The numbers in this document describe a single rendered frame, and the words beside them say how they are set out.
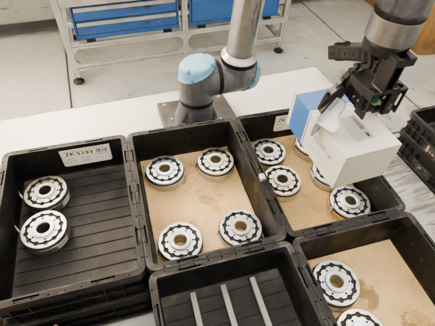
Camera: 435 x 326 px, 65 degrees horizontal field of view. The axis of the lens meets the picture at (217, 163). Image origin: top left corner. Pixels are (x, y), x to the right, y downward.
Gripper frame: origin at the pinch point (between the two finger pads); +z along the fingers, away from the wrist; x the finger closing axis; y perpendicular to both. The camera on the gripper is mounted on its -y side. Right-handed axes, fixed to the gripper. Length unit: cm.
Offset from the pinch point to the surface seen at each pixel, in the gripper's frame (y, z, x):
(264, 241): 11.2, 17.9, -19.1
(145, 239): 3.1, 18.0, -42.5
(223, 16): -196, 76, 49
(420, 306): 31.5, 27.7, 10.4
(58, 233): -9, 25, -61
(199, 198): -10.0, 28.1, -26.7
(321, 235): 13.0, 19.3, -6.0
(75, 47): -194, 84, -59
